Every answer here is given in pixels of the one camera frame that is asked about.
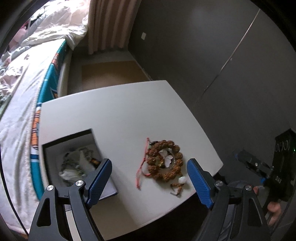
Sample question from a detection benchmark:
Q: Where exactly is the white fleece blanket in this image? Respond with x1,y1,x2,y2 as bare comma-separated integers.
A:
0,44,61,230

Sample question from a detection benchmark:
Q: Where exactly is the white wall socket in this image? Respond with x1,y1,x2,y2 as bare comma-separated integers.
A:
141,32,147,40

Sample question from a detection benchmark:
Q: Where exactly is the pink curtain right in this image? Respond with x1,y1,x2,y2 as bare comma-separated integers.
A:
88,0,141,55

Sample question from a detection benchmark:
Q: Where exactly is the person's right hand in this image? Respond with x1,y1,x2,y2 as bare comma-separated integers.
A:
253,186,281,226

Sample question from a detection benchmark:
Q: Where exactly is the brown rudraksha bead bracelet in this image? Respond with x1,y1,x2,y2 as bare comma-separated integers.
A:
146,139,185,183

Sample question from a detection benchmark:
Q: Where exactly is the pink pillow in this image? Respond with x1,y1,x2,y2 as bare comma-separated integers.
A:
9,26,27,48

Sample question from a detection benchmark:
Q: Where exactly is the red string bracelet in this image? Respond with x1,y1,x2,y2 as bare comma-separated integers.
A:
135,137,151,190

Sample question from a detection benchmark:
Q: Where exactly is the white duvet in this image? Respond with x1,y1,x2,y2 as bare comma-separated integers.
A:
21,1,90,50

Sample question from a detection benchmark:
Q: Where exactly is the white low table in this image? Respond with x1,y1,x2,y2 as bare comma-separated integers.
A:
39,81,223,240

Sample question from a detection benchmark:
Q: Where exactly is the silver bead bracelet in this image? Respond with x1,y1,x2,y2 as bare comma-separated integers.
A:
59,148,102,181

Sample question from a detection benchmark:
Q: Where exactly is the small white flower earring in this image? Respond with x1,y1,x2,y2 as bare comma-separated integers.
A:
178,176,187,185

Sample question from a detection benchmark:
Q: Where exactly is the brown tassel charm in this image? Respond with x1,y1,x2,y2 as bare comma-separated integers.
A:
170,183,184,197

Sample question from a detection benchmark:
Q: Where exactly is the green patterned blanket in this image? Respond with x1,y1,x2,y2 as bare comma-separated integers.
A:
1,46,30,118

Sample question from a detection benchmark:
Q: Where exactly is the black jewelry box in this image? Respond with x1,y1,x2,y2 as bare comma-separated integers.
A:
41,128,118,212

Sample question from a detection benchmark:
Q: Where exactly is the white butterfly brooch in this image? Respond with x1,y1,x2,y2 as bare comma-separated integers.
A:
159,149,174,168

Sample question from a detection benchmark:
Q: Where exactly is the bed with teal sheet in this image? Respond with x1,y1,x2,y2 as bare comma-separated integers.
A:
0,38,72,235

